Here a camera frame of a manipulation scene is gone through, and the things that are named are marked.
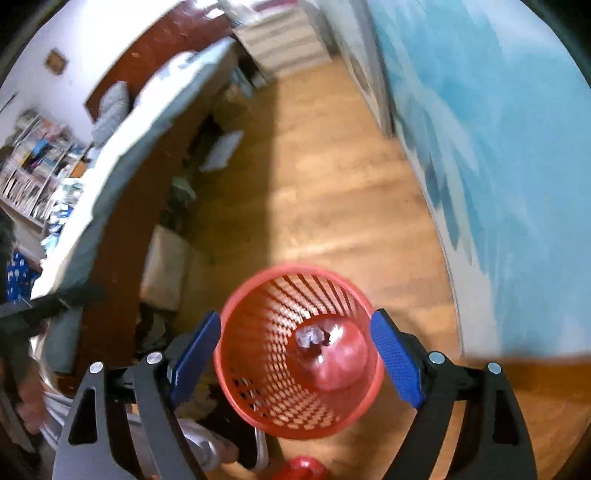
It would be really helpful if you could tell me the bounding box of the red plastic mesh trash basket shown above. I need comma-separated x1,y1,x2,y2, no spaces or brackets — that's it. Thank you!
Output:
214,264,385,440

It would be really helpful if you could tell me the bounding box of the blue bed sheet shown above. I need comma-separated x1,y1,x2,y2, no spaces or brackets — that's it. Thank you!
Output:
34,38,239,389

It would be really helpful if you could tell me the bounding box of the navy moon-pattern garment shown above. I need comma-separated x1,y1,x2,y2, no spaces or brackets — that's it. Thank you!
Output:
6,251,40,303

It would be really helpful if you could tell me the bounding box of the grey trousers leg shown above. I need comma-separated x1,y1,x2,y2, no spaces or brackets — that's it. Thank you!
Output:
41,392,238,477

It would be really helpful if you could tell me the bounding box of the white box under bed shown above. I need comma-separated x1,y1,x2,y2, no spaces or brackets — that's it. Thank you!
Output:
139,225,190,312

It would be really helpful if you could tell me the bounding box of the red object on floor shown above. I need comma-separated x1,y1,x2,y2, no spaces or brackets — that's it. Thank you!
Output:
273,456,329,480

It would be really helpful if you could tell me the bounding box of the white bookshelf with books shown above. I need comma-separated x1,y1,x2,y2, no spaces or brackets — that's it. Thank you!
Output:
1,109,89,227

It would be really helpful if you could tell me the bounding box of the grey checked pillow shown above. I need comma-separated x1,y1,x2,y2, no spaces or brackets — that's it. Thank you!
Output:
91,81,130,148

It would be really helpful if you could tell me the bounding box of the white paper on floor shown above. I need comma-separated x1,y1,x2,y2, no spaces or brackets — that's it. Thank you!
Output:
199,130,243,173

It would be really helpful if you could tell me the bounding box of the floral sliding wardrobe door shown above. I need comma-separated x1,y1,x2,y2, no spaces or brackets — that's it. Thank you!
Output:
299,0,591,361

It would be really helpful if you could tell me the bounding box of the white leaf-pattern bed cover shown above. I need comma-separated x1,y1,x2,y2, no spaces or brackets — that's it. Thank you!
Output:
32,51,202,299

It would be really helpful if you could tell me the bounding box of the beige wooden nightstand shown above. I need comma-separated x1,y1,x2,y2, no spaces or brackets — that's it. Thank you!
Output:
233,4,331,81

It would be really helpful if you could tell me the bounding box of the dark red wooden headboard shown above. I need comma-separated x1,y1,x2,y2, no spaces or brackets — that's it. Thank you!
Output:
85,1,231,120

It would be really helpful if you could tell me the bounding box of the framed wall picture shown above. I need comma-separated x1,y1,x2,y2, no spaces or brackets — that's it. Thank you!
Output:
44,48,68,76

